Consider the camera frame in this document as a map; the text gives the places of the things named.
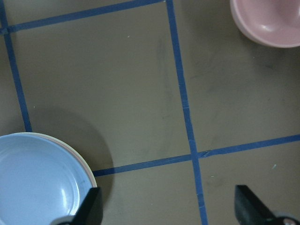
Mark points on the pink plate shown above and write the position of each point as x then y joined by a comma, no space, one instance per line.
74,153

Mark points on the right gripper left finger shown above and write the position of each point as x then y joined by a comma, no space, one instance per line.
90,211

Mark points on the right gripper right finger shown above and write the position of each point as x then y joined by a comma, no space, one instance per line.
250,210

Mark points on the blue plate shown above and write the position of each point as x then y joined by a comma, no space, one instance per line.
40,181

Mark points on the pink bowl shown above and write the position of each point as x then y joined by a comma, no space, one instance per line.
273,23

